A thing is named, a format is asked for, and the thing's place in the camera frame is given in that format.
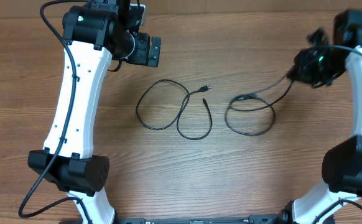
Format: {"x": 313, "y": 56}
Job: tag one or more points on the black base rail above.
{"x": 252, "y": 219}

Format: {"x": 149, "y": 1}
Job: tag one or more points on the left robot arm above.
{"x": 95, "y": 34}

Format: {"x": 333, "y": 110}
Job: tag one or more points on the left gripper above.
{"x": 142, "y": 57}

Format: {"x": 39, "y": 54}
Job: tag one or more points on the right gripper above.
{"x": 300, "y": 73}

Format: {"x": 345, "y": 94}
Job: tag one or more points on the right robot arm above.
{"x": 341, "y": 181}

